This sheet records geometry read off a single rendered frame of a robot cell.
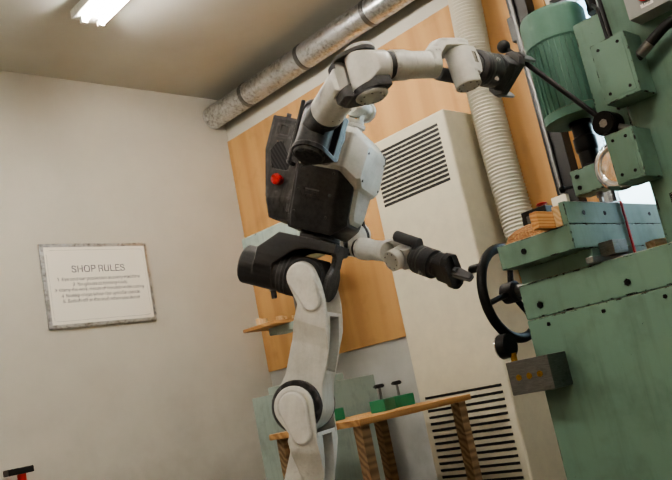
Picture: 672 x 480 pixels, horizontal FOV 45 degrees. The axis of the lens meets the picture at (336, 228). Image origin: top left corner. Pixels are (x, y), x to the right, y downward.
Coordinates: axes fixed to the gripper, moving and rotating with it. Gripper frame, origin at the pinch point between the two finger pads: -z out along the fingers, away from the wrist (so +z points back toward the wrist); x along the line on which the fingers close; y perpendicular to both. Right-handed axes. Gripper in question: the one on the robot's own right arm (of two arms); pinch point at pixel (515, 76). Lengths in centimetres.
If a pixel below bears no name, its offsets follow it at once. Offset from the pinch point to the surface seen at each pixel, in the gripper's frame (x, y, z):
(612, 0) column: -27.8, 10.8, -3.0
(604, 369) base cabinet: 39, 68, 8
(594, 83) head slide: -8.7, 16.8, -7.0
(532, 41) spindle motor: -8.6, -4.8, -5.5
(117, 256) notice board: 225, -196, -41
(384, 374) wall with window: 203, -66, -137
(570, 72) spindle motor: -7.5, 9.1, -7.1
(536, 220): 18.4, 38.5, 19.7
